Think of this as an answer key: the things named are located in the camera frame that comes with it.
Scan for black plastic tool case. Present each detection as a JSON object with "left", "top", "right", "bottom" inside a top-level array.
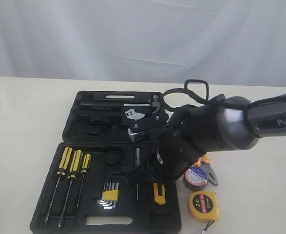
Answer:
[{"left": 30, "top": 91, "right": 181, "bottom": 234}]

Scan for yellow 2m tape measure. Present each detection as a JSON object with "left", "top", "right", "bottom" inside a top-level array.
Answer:
[{"left": 188, "top": 191, "right": 219, "bottom": 223}]

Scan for white backdrop curtain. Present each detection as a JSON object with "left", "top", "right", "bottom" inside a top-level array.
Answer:
[{"left": 0, "top": 0, "right": 286, "bottom": 87}]

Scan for hex key set yellow holder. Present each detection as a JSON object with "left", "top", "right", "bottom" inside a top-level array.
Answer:
[{"left": 97, "top": 182, "right": 119, "bottom": 210}]

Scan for claw hammer black handle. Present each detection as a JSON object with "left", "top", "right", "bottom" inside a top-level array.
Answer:
[{"left": 79, "top": 95, "right": 161, "bottom": 114}]

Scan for black electrical tape roll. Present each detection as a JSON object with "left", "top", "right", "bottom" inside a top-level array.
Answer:
[{"left": 182, "top": 166, "right": 208, "bottom": 192}]

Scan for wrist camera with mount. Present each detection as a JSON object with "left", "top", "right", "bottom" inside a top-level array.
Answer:
[{"left": 126, "top": 109, "right": 169, "bottom": 142}]

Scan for silver adjustable wrench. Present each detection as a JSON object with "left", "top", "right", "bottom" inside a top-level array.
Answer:
[{"left": 125, "top": 109, "right": 146, "bottom": 120}]

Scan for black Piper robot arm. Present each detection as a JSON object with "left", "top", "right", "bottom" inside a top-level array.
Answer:
[{"left": 126, "top": 94, "right": 286, "bottom": 185}]

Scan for small yellow black screwdriver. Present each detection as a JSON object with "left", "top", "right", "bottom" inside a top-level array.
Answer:
[{"left": 76, "top": 153, "right": 92, "bottom": 209}]

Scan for orange black combination pliers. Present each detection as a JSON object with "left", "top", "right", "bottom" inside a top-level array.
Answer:
[{"left": 194, "top": 155, "right": 218, "bottom": 186}]

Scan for large yellow black screwdriver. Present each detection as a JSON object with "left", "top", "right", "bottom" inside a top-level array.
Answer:
[{"left": 44, "top": 147, "right": 72, "bottom": 223}]

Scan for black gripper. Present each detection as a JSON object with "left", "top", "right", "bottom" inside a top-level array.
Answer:
[{"left": 125, "top": 136, "right": 201, "bottom": 186}]

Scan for yellow utility knife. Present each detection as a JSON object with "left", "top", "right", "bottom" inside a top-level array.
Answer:
[{"left": 153, "top": 183, "right": 166, "bottom": 205}]

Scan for clear tester screwdriver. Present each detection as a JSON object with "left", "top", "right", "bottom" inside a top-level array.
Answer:
[{"left": 134, "top": 148, "right": 141, "bottom": 201}]

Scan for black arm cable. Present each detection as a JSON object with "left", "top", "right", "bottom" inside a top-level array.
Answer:
[{"left": 161, "top": 79, "right": 250, "bottom": 115}]

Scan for middle yellow black screwdriver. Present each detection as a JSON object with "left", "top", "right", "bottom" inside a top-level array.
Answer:
[{"left": 58, "top": 150, "right": 83, "bottom": 228}]

